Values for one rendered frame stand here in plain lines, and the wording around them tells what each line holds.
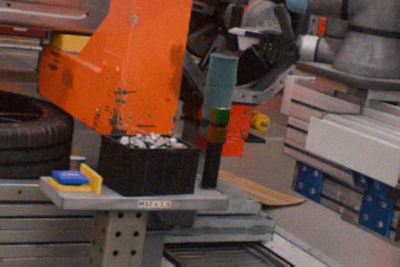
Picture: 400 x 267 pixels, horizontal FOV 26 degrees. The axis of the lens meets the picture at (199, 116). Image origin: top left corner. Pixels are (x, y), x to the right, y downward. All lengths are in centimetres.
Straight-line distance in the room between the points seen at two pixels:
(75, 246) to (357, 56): 93
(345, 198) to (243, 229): 110
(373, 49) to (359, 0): 11
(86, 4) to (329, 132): 115
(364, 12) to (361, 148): 35
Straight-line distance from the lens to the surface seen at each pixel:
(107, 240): 203
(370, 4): 183
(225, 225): 293
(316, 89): 194
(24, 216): 224
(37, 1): 258
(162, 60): 217
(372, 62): 183
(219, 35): 284
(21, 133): 230
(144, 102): 217
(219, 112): 209
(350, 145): 164
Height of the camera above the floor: 98
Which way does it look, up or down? 10 degrees down
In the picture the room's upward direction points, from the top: 9 degrees clockwise
